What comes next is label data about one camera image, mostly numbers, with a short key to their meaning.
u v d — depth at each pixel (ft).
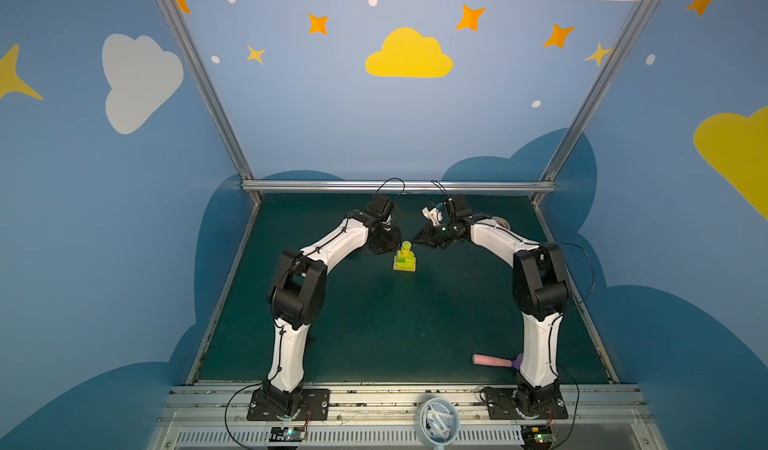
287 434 2.31
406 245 3.13
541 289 1.82
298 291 1.75
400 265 3.23
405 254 3.19
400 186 2.74
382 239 2.68
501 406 2.44
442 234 2.83
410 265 3.24
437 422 2.35
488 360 2.64
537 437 2.35
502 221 3.67
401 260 3.24
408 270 3.24
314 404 2.47
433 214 3.03
